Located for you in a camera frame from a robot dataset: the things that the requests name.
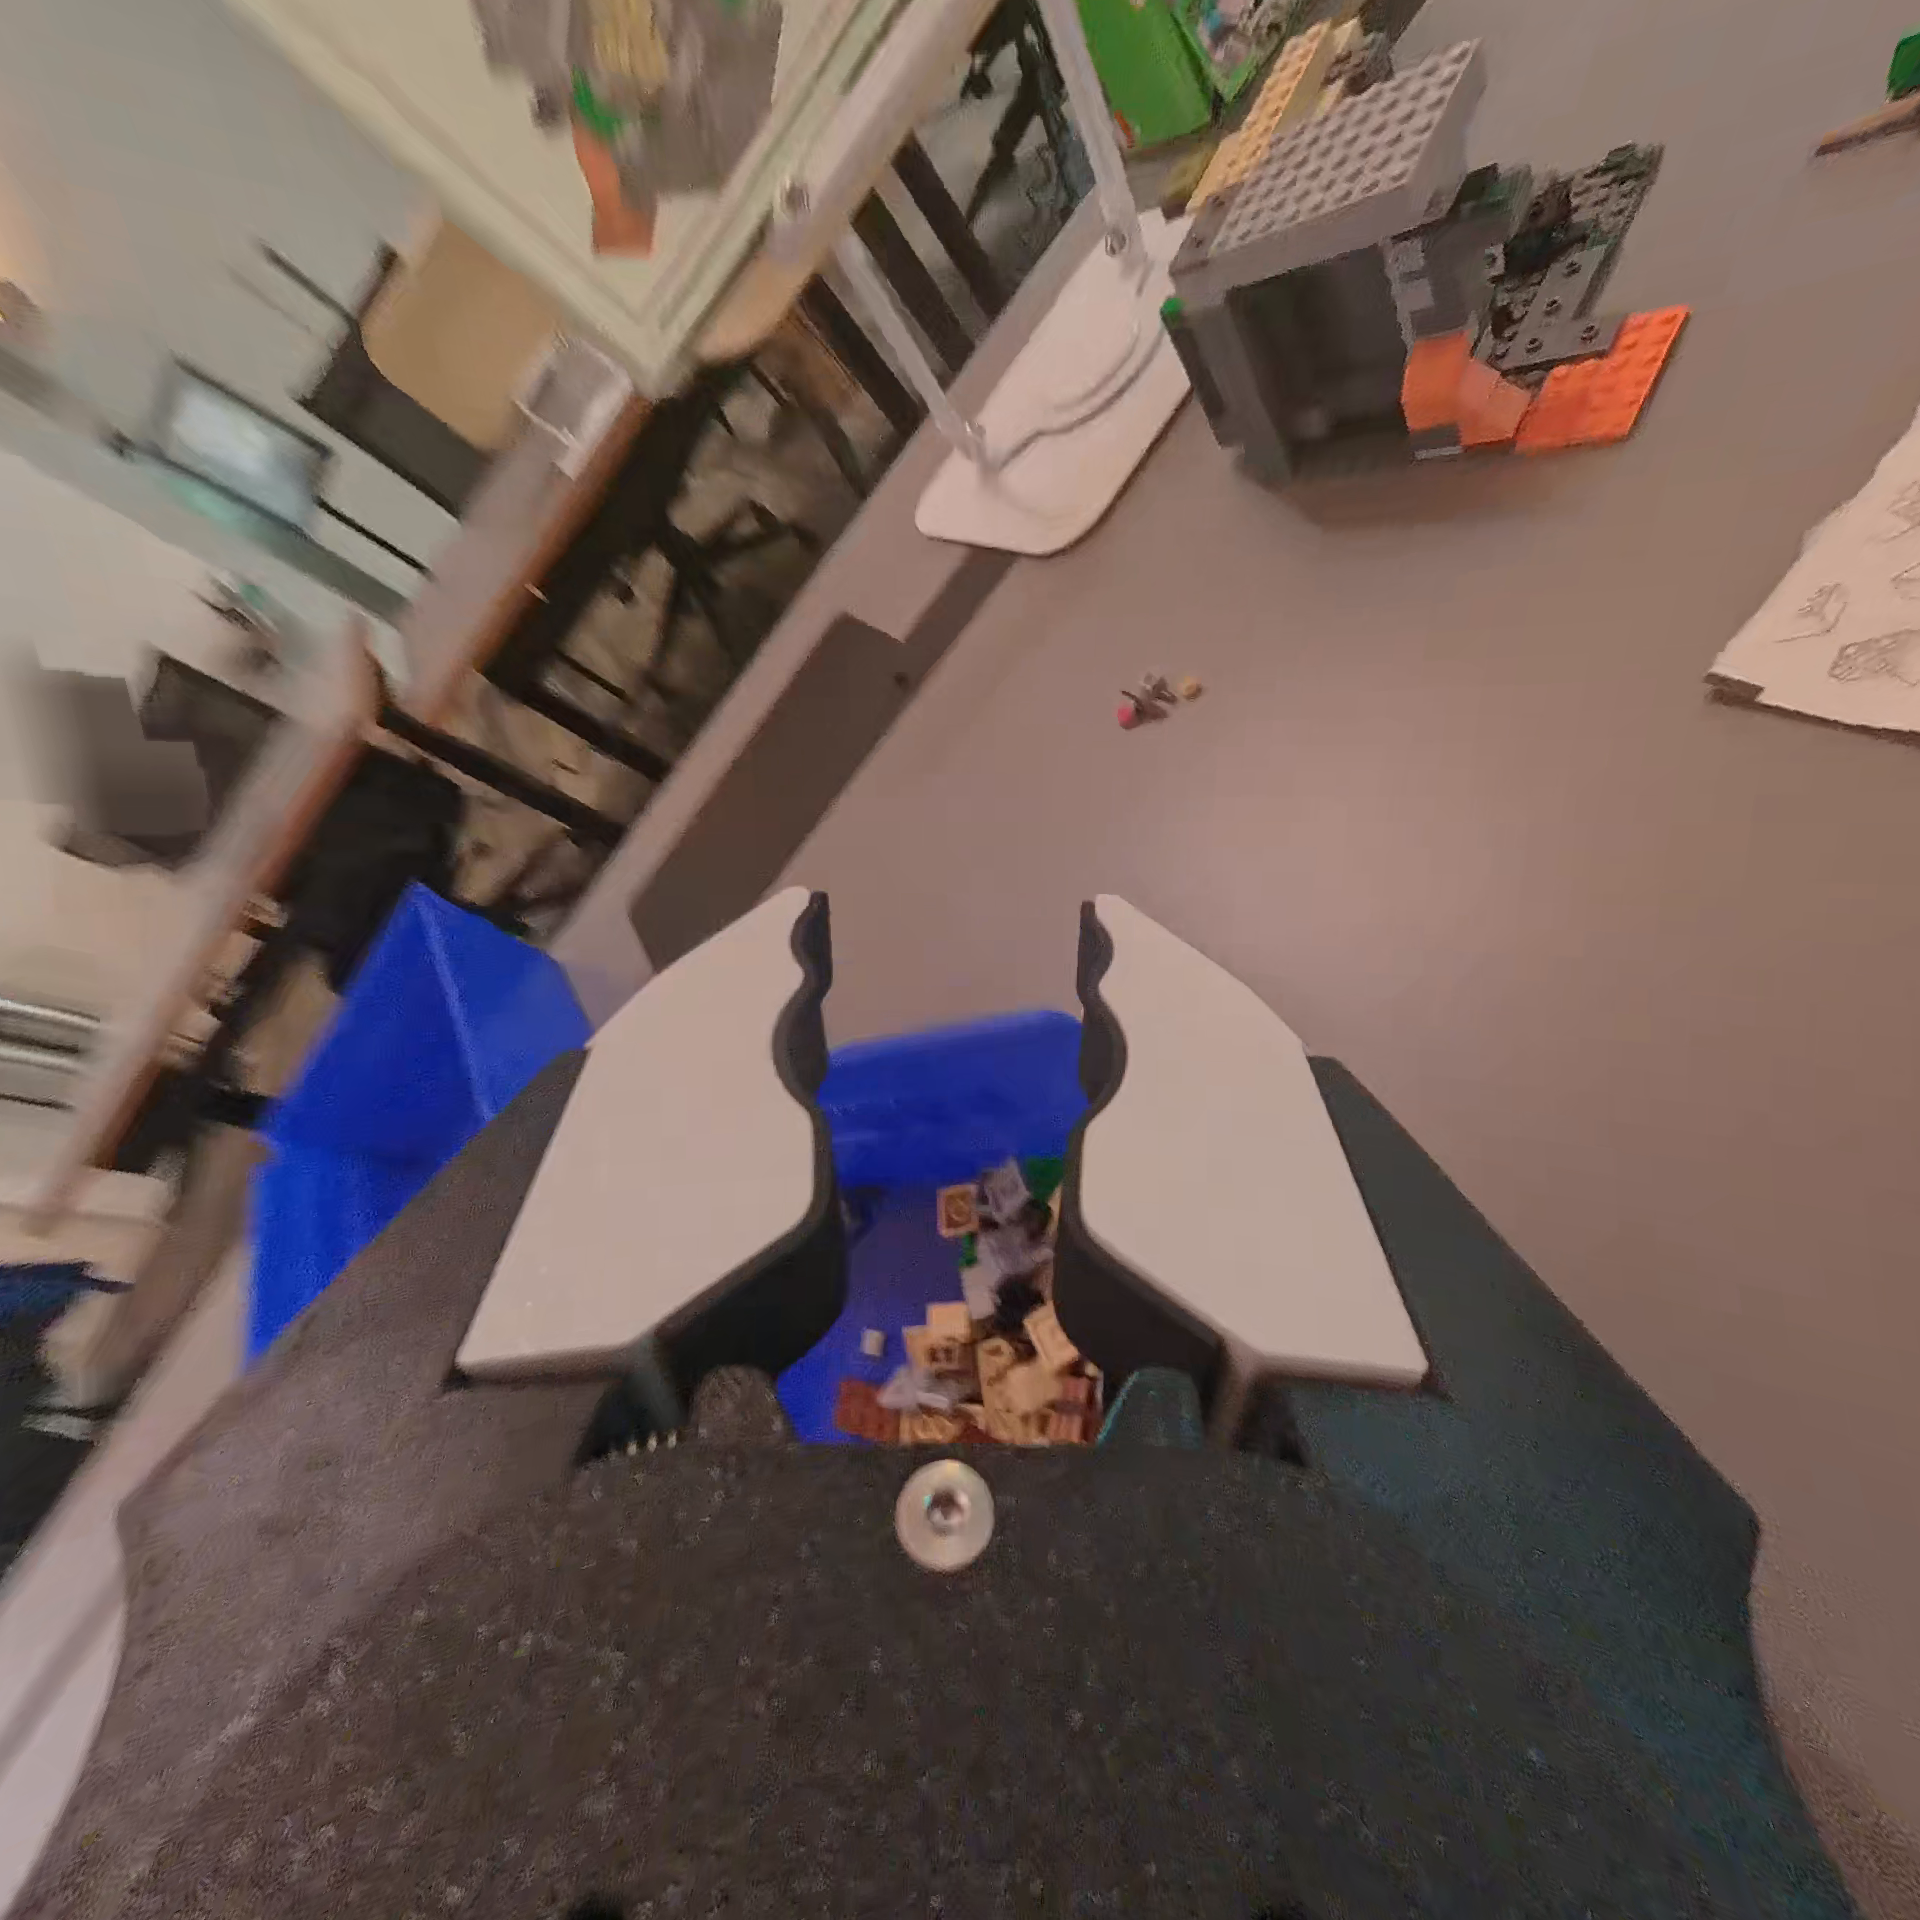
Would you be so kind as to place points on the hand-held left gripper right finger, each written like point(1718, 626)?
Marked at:
point(1246, 1198)

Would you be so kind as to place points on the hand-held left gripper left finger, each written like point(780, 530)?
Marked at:
point(647, 1198)

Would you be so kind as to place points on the blue plastic bin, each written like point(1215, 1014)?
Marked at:
point(930, 1094)
point(407, 1081)

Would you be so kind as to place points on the large white printed paper bag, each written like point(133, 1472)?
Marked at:
point(1845, 616)

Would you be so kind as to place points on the zombie toy figure gold sword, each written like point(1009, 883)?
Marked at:
point(1884, 105)

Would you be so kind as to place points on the grey desk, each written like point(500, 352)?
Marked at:
point(1351, 826)

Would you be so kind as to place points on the pile of toy brick pieces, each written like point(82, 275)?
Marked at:
point(990, 1350)

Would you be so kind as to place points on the brown twig toy piece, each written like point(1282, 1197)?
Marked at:
point(1147, 703)

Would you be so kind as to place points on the wooden side table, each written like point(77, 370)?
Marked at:
point(376, 719)

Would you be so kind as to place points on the grey toy brick building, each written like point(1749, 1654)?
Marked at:
point(1351, 270)

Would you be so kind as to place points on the green toy box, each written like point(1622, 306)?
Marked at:
point(1155, 59)

